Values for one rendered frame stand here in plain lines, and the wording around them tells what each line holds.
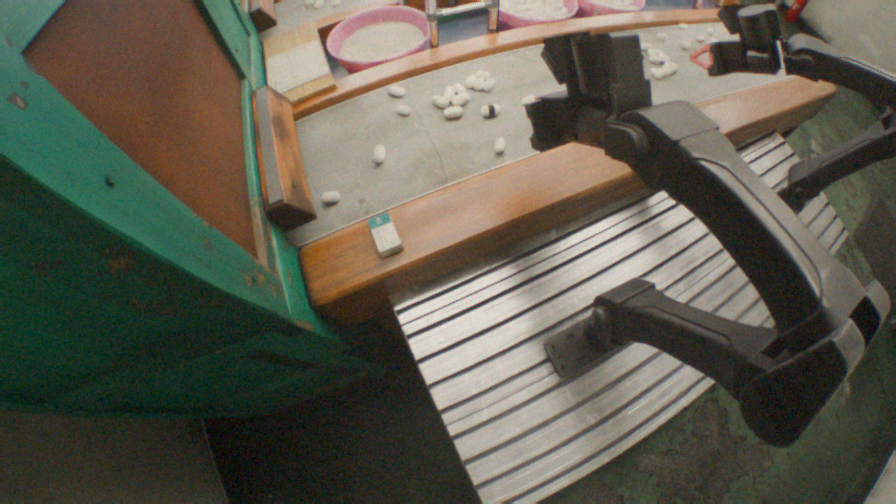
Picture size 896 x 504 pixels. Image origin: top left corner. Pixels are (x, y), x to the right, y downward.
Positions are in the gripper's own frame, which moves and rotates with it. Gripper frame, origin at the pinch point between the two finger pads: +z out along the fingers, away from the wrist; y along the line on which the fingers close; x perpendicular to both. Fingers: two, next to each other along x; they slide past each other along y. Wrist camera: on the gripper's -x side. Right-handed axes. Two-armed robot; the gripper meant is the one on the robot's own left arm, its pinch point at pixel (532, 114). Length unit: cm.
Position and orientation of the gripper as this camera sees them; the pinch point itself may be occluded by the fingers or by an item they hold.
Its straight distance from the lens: 54.6
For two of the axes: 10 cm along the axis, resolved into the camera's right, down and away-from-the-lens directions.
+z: -2.8, -4.0, 8.7
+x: 2.8, 8.3, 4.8
